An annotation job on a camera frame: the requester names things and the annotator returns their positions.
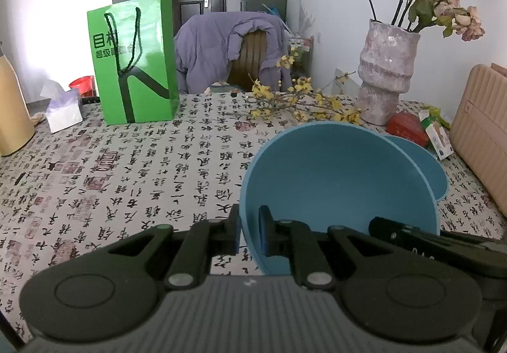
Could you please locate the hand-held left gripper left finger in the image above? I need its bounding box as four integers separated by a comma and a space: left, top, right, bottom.
107, 203, 241, 290

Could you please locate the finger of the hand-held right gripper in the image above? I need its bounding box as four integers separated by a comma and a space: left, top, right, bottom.
369, 217, 440, 258

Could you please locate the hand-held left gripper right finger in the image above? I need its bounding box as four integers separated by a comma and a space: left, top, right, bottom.
259, 206, 393, 290

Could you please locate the blue bowl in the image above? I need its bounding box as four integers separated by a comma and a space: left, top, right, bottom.
382, 135, 449, 201
240, 121, 441, 276

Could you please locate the green and white packet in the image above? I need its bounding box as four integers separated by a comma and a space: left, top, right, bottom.
420, 107, 454, 160

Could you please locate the red box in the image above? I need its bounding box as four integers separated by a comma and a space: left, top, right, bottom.
386, 112, 430, 147

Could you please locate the calligraphy printed tablecloth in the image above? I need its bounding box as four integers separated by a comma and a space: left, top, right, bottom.
0, 91, 507, 342

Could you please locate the pink ribbed case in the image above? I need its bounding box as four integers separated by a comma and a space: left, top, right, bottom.
449, 63, 507, 218

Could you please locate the yellow flower branch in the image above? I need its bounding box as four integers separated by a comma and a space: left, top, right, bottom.
226, 54, 363, 124

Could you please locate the pale pink ceramic vase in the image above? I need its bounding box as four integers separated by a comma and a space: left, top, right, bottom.
357, 19, 421, 126

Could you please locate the wooden chair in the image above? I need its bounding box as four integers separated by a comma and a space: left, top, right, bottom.
230, 30, 274, 93

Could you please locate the purple jacket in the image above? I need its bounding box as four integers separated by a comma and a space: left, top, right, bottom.
174, 11, 293, 95

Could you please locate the green paper bag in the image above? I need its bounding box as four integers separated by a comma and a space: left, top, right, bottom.
87, 0, 180, 125

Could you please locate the dried grass bouquet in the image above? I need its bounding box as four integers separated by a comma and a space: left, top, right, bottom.
291, 0, 315, 76

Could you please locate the white tissue box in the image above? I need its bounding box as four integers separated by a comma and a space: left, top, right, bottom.
40, 79, 85, 134

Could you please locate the red bucket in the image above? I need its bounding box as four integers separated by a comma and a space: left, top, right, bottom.
69, 75, 96, 99

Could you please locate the yellow thermos jug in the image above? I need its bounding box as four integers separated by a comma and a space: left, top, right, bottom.
0, 42, 36, 157

